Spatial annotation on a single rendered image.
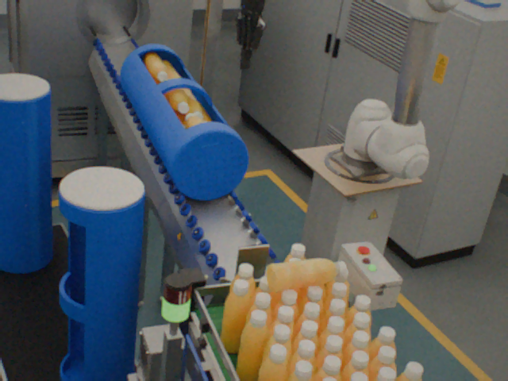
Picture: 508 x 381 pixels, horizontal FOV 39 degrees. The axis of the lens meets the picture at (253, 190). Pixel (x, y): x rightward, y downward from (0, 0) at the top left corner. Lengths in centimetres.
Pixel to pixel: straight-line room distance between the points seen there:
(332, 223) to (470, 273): 162
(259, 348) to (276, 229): 246
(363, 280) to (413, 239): 201
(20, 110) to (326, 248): 138
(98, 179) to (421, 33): 119
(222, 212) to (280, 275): 75
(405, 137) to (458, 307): 163
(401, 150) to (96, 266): 113
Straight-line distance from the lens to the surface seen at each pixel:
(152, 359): 210
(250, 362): 189
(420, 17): 245
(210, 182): 255
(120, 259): 248
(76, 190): 244
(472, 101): 379
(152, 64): 310
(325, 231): 291
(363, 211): 283
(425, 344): 370
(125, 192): 244
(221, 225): 251
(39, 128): 320
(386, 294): 211
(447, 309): 398
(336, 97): 450
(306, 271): 191
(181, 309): 169
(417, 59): 251
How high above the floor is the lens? 227
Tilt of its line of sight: 29 degrees down
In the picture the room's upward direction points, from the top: 8 degrees clockwise
